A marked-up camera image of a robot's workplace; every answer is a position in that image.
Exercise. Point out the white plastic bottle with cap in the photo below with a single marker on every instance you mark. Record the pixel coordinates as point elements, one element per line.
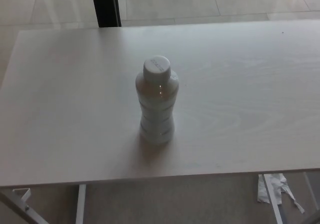
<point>156,108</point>

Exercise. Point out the black vertical pillar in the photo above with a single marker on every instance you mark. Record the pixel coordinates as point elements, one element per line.
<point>105,3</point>

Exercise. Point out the white upright table leg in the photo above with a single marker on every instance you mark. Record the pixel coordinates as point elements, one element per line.
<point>80,204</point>

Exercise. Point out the crumpled white paper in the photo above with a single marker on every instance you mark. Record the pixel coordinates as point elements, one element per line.
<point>262,191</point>

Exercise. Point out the white slanted table leg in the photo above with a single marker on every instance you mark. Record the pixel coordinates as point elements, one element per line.
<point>273,201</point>

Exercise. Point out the pale thin table leg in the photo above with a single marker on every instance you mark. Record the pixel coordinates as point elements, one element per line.
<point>309,182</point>

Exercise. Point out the white metal bracket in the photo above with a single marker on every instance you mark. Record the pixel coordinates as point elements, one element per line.
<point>27,195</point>

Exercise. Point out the grey diagonal frame bar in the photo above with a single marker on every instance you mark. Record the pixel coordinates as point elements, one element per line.
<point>20,212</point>

